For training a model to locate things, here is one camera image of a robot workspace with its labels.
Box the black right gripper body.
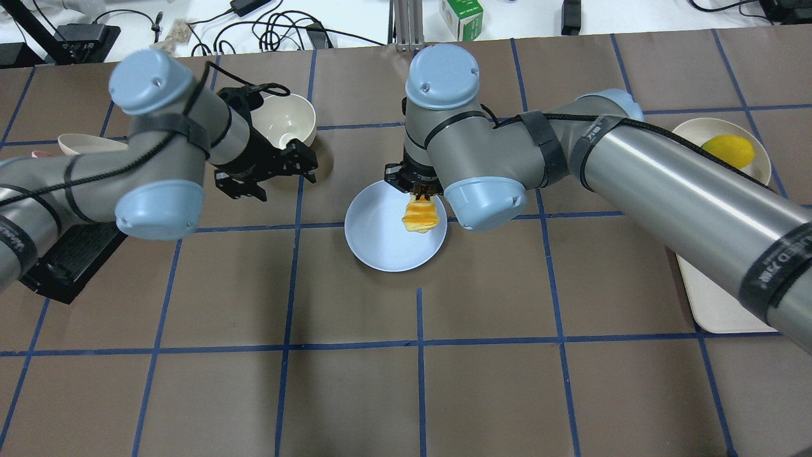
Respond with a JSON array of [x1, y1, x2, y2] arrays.
[[384, 162, 444, 199]]

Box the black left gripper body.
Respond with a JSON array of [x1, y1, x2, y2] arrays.
[[214, 86, 318, 202]]

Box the ridged yellow bread roll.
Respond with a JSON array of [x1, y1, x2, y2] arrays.
[[402, 194, 440, 234]]

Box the blue plate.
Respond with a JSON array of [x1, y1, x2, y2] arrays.
[[343, 180, 447, 272]]

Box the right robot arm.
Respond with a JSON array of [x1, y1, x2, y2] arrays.
[[385, 43, 811, 351]]

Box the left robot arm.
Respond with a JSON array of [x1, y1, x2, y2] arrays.
[[1, 49, 318, 289]]

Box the cream plate in rack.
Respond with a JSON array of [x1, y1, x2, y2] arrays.
[[57, 133, 128, 156]]

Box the black plate rack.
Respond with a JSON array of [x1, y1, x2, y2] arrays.
[[18, 222, 128, 305]]

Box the pink plate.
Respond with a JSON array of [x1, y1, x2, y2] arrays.
[[30, 150, 55, 159]]

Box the cream round plate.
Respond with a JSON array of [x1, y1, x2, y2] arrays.
[[672, 117, 772, 185]]

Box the cream bowl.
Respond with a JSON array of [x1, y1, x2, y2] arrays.
[[251, 95, 316, 149]]

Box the green white carton box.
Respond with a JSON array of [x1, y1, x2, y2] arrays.
[[439, 1, 484, 43]]

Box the black power adapter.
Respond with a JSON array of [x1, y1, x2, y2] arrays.
[[560, 0, 582, 36]]

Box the yellow lemon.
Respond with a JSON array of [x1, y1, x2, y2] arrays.
[[701, 134, 755, 171]]

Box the white rectangular tray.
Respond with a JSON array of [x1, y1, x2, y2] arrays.
[[676, 255, 775, 334]]

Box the aluminium frame post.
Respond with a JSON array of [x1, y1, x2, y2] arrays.
[[388, 1, 426, 53]]

